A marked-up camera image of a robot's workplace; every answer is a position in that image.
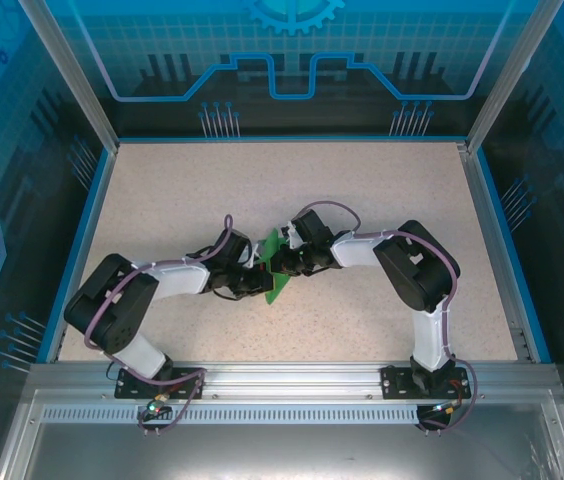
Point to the green paper sheet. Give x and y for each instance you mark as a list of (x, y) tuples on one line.
[(278, 294)]

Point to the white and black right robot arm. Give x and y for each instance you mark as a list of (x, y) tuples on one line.
[(357, 250)]

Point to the steel bottom panel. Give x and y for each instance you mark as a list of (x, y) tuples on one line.
[(287, 450)]

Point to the aluminium front rail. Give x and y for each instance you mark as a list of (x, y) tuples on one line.
[(287, 380)]

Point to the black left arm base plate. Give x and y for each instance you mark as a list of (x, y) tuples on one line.
[(189, 382)]

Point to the aluminium side rail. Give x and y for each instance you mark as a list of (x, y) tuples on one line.
[(85, 250), (494, 240)]

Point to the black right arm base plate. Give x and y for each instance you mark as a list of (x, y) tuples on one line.
[(393, 382)]

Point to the aluminium frame post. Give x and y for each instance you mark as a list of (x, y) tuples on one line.
[(512, 75), (78, 85)]

